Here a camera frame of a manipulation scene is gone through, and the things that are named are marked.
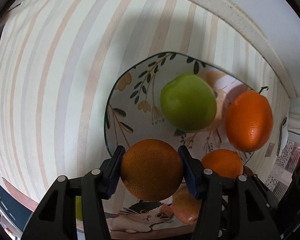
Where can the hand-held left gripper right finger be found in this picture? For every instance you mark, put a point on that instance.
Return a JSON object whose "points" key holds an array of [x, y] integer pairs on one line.
{"points": [[191, 177]]}

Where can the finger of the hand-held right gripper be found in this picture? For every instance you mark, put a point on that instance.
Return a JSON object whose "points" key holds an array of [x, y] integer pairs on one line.
{"points": [[265, 190]]}

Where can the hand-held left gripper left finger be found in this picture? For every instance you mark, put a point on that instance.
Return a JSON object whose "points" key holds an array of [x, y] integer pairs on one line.
{"points": [[113, 176]]}

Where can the rough-skinned orange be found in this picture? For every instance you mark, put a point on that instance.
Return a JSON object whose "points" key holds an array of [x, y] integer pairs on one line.
{"points": [[152, 170]]}

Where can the floral ceramic plate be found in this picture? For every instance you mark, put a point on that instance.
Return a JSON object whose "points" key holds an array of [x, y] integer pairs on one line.
{"points": [[140, 85]]}

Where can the brown passion fruit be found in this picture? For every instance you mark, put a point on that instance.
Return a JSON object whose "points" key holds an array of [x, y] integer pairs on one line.
{"points": [[247, 170]]}

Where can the small orange tangerine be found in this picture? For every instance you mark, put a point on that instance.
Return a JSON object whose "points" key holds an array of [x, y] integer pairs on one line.
{"points": [[222, 163]]}

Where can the green fruit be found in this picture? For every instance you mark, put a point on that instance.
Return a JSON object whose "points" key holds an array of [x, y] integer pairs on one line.
{"points": [[78, 208]]}

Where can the large smooth orange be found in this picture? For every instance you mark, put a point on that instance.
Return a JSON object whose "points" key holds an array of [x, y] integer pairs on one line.
{"points": [[248, 121]]}

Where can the green apple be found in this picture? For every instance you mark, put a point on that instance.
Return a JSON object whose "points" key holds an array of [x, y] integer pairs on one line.
{"points": [[187, 102]]}

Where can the striped cat-print table mat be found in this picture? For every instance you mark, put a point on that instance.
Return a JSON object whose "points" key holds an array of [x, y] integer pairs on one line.
{"points": [[65, 80]]}

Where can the dark blue cabinet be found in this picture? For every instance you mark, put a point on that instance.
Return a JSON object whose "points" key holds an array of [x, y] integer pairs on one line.
{"points": [[7, 205]]}

